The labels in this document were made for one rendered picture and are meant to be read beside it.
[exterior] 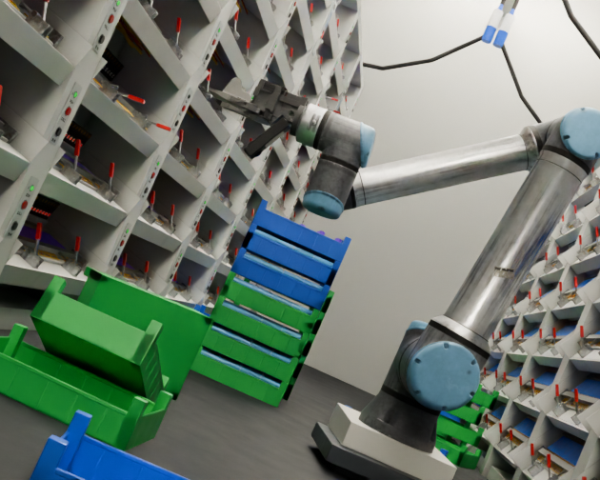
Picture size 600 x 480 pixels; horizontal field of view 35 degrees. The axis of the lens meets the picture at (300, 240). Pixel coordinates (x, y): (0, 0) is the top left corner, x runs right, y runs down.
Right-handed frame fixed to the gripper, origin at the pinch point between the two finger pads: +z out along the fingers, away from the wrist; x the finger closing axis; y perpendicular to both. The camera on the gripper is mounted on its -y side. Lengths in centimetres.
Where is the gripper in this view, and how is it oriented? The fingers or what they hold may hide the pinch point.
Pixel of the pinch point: (214, 98)
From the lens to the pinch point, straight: 216.5
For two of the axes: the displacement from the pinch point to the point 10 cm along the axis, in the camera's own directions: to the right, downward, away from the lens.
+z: -9.2, -3.7, 1.1
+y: 3.8, -9.2, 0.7
